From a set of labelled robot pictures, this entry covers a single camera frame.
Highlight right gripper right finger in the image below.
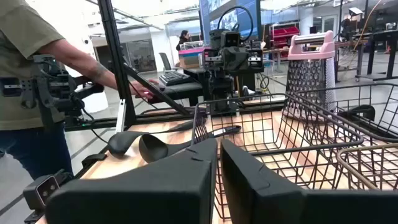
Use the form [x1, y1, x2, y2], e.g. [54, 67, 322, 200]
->
[220, 138, 398, 224]

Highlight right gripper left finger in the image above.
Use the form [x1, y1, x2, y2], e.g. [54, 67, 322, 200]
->
[45, 138, 218, 224]

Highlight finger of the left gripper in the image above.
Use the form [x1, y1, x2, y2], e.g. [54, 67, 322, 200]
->
[235, 50, 249, 74]
[223, 50, 236, 74]

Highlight black utensil with silver band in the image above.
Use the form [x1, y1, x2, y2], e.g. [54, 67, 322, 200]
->
[198, 124, 243, 141]

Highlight shelf with red bins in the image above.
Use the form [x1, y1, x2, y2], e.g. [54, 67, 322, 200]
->
[270, 21, 301, 60]

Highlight pink and cardboard boxes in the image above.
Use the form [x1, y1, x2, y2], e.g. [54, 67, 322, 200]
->
[178, 46, 212, 70]

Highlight blue screen monitor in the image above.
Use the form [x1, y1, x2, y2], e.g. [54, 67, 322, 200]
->
[198, 0, 262, 43]

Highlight person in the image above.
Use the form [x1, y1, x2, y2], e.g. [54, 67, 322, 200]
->
[0, 0, 161, 181]
[175, 29, 192, 52]

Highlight pink metal box grater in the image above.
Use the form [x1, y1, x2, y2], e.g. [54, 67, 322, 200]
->
[282, 30, 338, 122]

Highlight black keyboard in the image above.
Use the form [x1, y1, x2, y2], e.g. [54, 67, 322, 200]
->
[158, 70, 193, 87]

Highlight grey office chair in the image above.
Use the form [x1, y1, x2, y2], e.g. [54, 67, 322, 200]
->
[159, 52, 180, 73]

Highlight black work table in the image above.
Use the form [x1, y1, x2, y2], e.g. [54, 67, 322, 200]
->
[354, 29, 398, 82]

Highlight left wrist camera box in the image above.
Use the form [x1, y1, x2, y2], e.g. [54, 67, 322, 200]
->
[221, 30, 243, 48]

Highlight black wire basket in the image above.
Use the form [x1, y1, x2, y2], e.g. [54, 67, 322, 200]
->
[190, 93, 365, 222]
[292, 82, 398, 147]

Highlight gold wire basket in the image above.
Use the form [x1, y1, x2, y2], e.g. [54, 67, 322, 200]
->
[336, 143, 398, 191]

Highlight small black camera box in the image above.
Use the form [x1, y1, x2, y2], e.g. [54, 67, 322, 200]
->
[23, 174, 62, 211]

